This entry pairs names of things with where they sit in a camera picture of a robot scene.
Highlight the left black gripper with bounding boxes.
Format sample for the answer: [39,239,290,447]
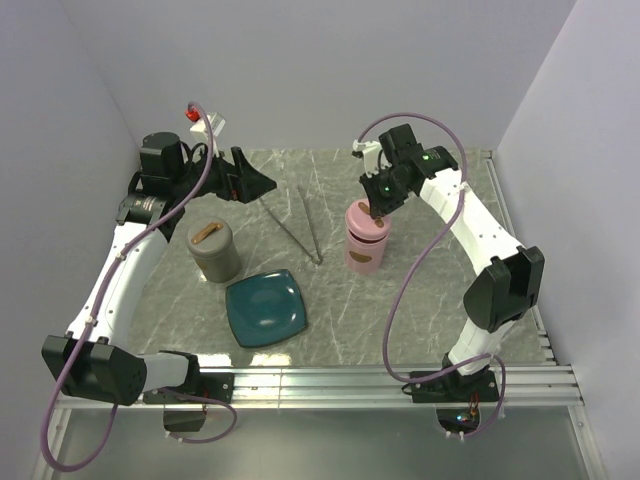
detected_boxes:
[173,141,277,203]

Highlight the pink lid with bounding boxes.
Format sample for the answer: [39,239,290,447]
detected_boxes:
[345,198,392,244]

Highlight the pink canister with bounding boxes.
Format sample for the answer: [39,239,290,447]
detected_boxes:
[344,237,386,274]

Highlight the grey steel lid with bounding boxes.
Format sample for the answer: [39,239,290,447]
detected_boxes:
[186,217,233,259]

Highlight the metal food tongs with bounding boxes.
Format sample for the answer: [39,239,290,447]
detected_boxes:
[259,185,324,266]

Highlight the grey steel canister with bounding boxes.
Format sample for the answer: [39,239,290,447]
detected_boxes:
[190,242,241,283]

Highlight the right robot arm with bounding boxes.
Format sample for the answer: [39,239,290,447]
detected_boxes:
[352,124,545,400]

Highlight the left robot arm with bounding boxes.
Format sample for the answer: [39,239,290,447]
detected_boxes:
[42,132,277,405]

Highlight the teal square plate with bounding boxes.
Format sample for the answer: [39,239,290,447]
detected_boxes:
[225,269,308,349]

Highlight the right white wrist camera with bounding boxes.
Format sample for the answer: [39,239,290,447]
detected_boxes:
[352,140,388,177]

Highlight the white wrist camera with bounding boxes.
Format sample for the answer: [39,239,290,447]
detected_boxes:
[352,140,388,177]
[185,105,226,157]

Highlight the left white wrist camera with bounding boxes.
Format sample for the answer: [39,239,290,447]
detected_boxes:
[185,105,226,157]

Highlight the aluminium rail frame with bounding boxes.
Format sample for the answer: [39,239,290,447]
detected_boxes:
[46,149,605,479]

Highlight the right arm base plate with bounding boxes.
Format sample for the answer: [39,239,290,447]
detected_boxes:
[401,367,500,404]

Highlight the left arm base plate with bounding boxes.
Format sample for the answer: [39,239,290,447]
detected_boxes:
[142,372,235,404]

